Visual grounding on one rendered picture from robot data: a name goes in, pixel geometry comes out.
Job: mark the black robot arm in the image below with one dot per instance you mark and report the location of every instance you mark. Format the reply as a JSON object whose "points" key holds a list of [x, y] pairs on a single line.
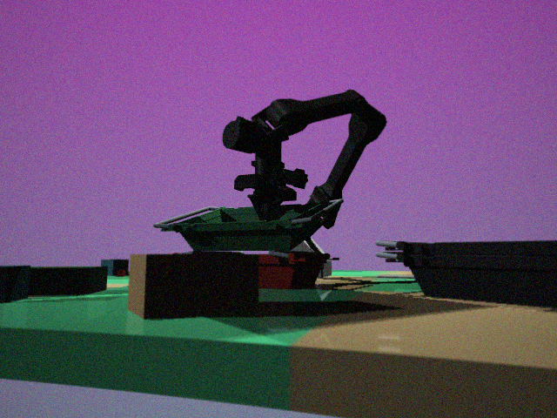
{"points": [[289, 116]]}

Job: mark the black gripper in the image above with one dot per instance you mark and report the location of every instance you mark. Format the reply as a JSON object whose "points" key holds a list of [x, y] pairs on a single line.
{"points": [[265, 195]]}

